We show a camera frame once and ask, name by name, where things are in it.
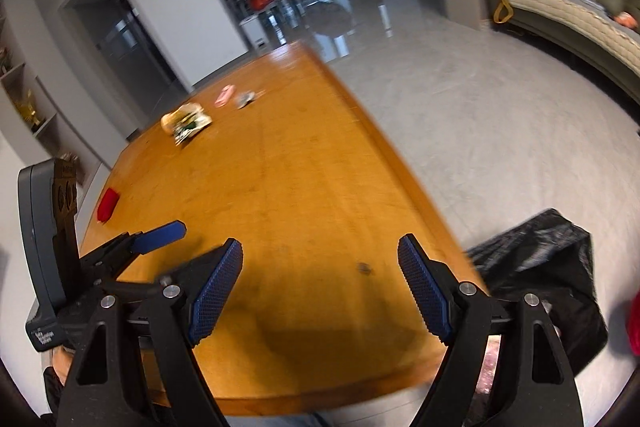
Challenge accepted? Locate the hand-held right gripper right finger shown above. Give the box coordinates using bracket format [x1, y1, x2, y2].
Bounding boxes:
[397, 233, 583, 427]

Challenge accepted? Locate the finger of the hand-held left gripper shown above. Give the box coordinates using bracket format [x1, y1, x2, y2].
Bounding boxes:
[92, 276, 173, 301]
[80, 220, 187, 280]

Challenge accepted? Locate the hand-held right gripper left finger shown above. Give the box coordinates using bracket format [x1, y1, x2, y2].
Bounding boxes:
[57, 237, 245, 427]

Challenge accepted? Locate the bag of pink shredded paper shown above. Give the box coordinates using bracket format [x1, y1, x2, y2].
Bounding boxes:
[477, 337, 501, 395]

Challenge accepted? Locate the black trash bag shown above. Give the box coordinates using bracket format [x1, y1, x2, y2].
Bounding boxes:
[465, 208, 608, 408]

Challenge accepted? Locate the person's left forearm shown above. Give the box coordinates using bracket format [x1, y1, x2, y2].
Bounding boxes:
[42, 349, 76, 423]

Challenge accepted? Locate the red zip pouch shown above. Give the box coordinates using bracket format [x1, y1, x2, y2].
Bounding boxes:
[96, 188, 120, 224]

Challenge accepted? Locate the tan biscuit package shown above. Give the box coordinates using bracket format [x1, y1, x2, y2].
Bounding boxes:
[161, 103, 205, 132]

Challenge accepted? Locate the gold trophy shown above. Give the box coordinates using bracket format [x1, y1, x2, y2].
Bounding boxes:
[15, 89, 43, 130]

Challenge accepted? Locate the red cloth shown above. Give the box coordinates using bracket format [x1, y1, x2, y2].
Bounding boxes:
[622, 289, 640, 358]

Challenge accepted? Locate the cream sofa cushion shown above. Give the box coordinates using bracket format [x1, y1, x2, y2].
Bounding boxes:
[502, 0, 640, 80]

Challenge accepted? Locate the white wall shelf unit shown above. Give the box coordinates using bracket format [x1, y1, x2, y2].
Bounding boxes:
[0, 2, 113, 188]

